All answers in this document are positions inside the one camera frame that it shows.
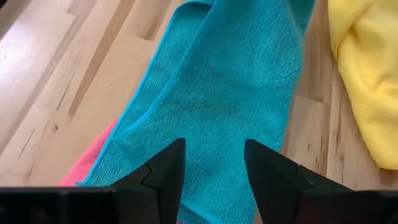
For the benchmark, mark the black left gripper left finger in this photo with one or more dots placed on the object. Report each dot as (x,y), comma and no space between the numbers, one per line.
(124,205)

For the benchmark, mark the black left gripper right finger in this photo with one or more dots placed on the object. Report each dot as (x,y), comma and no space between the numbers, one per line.
(295,199)

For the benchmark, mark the teal microfiber towel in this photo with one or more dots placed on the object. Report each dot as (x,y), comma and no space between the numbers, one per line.
(217,93)

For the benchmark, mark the yellow microfiber towel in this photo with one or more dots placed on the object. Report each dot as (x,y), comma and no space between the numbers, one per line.
(367,77)

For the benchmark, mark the pink microfiber towel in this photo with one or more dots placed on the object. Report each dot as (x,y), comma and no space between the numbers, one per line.
(85,165)

